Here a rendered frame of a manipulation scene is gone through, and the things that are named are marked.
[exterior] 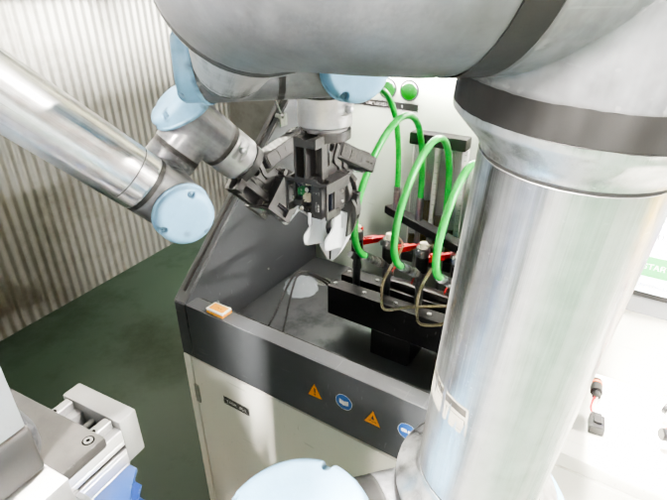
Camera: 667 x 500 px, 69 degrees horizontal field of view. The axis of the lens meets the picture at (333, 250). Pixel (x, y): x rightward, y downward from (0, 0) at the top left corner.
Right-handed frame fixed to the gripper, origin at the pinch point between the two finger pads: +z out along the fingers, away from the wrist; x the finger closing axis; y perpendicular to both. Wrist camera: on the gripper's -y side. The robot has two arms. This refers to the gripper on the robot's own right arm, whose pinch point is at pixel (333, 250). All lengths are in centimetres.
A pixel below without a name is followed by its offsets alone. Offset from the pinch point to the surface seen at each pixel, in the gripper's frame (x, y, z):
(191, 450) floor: -81, -24, 123
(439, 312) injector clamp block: 9.7, -27.5, 24.9
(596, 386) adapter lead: 41, -19, 23
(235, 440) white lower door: -32, -3, 67
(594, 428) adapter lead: 42.2, -9.3, 23.5
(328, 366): -3.2, -3.2, 28.0
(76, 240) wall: -221, -73, 90
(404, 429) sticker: 13.7, -3.0, 34.9
